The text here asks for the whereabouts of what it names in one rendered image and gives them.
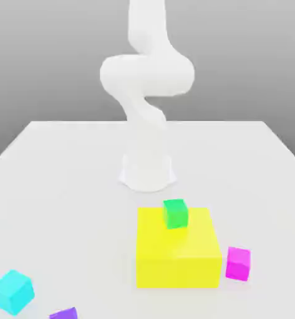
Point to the small purple cube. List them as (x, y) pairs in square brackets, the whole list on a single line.
[(64, 314)]

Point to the small cyan cube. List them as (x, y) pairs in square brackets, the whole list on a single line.
[(12, 292)]

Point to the small green cube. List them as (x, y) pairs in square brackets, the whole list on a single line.
[(176, 214)]

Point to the large yellow box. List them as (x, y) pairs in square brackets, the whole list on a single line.
[(177, 259)]

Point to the small magenta cube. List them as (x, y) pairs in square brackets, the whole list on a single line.
[(237, 264)]

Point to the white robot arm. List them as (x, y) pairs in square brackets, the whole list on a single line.
[(147, 74)]

